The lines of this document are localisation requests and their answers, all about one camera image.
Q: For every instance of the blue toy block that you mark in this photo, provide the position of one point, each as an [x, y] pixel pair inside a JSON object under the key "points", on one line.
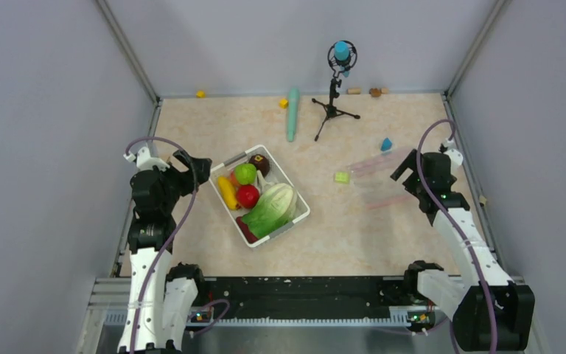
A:
{"points": [[386, 145]]}

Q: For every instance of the dark purple toy mangosteen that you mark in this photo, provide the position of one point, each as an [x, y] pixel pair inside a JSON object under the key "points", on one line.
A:
{"points": [[261, 163]]}

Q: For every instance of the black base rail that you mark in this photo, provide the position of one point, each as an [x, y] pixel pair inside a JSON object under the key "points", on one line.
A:
{"points": [[373, 300]]}

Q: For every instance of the brown wooden block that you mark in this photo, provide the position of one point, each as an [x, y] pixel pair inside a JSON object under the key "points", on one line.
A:
{"points": [[378, 92]]}

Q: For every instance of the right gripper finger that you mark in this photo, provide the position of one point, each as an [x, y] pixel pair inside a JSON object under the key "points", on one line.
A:
{"points": [[411, 183], [409, 162]]}

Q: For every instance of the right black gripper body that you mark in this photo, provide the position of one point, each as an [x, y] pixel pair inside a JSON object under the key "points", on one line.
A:
{"points": [[421, 159]]}

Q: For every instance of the yellow toy banana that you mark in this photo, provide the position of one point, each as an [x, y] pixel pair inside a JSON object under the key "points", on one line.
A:
{"points": [[228, 193]]}

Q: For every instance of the black tripod microphone stand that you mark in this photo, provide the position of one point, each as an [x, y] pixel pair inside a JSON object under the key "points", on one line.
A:
{"points": [[331, 111]]}

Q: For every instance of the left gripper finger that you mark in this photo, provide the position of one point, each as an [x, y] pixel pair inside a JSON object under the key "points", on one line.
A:
{"points": [[203, 169], [183, 157]]}

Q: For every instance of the white toy garlic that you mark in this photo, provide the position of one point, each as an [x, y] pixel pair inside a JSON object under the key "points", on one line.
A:
{"points": [[262, 183]]}

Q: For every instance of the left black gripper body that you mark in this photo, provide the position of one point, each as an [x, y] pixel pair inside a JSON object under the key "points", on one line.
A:
{"points": [[185, 181]]}

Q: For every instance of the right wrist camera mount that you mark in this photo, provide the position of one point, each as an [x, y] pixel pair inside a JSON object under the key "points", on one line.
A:
{"points": [[448, 148]]}

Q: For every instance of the blue microphone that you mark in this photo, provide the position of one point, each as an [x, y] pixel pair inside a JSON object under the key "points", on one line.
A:
{"points": [[342, 57]]}

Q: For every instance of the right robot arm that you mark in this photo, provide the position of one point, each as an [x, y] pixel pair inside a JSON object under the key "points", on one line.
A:
{"points": [[488, 309]]}

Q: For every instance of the teal cylindrical toy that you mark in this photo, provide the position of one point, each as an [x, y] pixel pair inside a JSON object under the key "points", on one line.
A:
{"points": [[292, 113]]}

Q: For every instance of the yellow block near teal toy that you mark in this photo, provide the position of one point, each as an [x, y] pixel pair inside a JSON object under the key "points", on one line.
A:
{"points": [[283, 103]]}

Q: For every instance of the green toy apple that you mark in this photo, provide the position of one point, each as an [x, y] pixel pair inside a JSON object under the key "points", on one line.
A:
{"points": [[245, 173]]}

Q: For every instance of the green toy napa cabbage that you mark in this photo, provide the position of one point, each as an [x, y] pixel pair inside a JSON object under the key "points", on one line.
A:
{"points": [[275, 208]]}

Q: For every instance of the green lego brick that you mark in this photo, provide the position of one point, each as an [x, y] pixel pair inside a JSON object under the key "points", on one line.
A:
{"points": [[342, 177]]}

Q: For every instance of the clear pink zip top bag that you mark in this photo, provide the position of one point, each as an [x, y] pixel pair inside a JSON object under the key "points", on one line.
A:
{"points": [[371, 179]]}

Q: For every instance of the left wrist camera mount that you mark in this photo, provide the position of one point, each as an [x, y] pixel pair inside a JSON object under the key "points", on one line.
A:
{"points": [[145, 160]]}

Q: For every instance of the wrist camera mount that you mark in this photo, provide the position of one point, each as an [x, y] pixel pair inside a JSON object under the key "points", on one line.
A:
{"points": [[145, 160], [448, 148]]}

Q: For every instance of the orange toy peach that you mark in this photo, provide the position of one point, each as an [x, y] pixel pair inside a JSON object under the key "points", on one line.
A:
{"points": [[234, 180]]}

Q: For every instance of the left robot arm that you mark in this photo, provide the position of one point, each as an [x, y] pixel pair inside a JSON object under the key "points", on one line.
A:
{"points": [[161, 295]]}

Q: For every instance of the red toy apple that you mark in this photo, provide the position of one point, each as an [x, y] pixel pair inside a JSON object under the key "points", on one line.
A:
{"points": [[247, 196]]}

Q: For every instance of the dark red toy vegetable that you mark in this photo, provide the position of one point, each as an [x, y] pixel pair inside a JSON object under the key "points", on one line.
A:
{"points": [[246, 232]]}

